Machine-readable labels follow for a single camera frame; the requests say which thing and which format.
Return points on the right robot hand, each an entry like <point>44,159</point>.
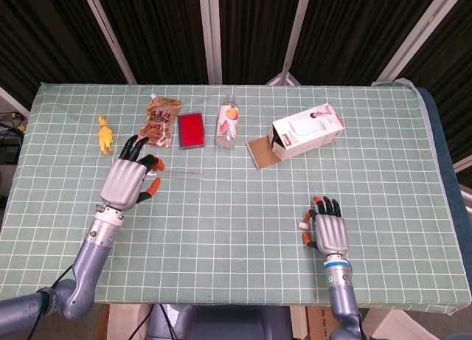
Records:
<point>332,233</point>

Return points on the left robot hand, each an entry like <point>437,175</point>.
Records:
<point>121,185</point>

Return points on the white stopper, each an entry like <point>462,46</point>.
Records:
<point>302,225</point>

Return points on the glass test tube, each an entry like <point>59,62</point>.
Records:
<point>184,176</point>

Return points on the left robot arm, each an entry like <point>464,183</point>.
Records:
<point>92,251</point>

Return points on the yellow rubber chicken toy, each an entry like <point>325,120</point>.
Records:
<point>105,137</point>

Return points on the red ink pad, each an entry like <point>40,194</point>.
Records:
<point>191,130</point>

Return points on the brown cardboard floor box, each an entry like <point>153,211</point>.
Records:
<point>317,323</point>

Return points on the green checked tablecloth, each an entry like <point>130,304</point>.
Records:
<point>236,225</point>

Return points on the white cardboard box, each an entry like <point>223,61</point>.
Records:
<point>309,130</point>

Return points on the white floor box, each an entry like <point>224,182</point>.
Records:
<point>398,325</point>

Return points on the clear plastic bottle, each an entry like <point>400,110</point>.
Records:
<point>226,130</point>

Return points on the grey robot torso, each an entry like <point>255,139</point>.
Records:
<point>236,323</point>

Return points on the blue padded table edge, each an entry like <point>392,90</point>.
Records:
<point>442,141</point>

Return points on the dark pleated curtain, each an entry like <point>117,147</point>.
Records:
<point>166,30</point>

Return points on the white metal frame post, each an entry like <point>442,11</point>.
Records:
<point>14,100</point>
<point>413,37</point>
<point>211,34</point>
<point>110,37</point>
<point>293,41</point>

